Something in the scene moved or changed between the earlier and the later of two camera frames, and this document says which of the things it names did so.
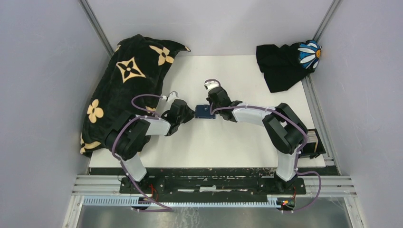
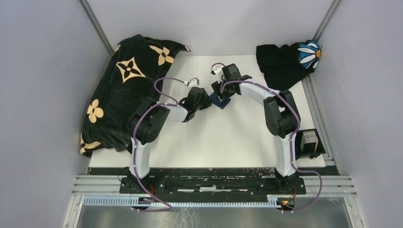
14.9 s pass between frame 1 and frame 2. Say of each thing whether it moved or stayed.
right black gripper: moved
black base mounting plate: stayed
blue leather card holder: moved
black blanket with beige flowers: stayed
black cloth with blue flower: stayed
